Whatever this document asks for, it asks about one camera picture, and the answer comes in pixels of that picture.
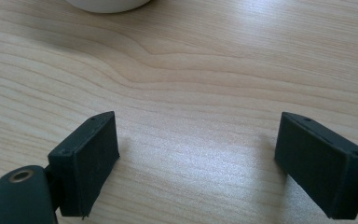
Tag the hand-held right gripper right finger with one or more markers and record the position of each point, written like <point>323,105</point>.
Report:
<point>320,168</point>

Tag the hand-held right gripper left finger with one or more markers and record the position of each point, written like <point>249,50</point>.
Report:
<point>84,161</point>

